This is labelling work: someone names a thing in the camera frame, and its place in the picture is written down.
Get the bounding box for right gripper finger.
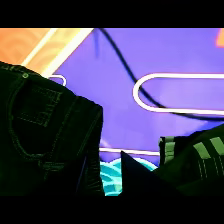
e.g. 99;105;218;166
120;150;182;197

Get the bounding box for black jeans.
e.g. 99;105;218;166
0;61;106;197

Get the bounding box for black garment with pale stripes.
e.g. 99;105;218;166
155;122;224;197

